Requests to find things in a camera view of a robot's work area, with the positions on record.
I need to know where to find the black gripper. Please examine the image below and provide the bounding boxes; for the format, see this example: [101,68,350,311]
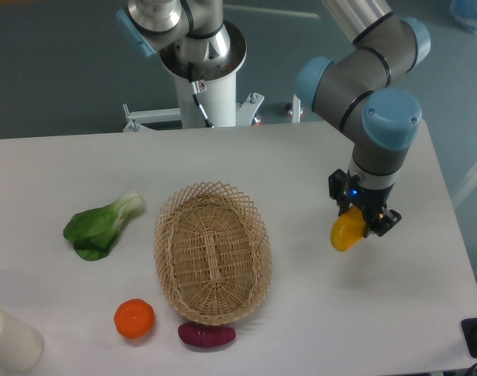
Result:
[328,169,402,238]

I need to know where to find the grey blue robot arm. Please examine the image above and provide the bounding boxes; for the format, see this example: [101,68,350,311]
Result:
[117,1,430,236]

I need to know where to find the woven wicker basket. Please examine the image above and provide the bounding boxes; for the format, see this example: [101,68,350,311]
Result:
[154,182,272,326]

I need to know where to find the black device at edge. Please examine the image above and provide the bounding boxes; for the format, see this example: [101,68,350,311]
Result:
[461,317,477,358]

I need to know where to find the purple sweet potato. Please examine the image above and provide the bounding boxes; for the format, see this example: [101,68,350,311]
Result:
[178,322,237,349]

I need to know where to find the blue bag in background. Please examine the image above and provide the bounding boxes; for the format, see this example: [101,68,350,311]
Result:
[450,0,477,34]

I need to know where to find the orange tangerine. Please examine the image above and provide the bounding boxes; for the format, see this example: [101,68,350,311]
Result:
[114,298,155,340]

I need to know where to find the green bok choy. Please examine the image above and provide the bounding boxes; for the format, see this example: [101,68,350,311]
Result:
[63,190,145,262]

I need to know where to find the cream white bottle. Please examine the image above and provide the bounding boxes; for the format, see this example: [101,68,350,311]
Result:
[0,308,44,372]

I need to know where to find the white table leg frame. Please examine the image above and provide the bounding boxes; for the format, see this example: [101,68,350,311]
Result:
[451,161,477,210]

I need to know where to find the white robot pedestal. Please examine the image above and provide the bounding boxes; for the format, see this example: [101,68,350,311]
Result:
[122,21,305,133]

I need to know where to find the black cable on pedestal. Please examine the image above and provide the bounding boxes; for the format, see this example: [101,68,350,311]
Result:
[186,62,215,129]

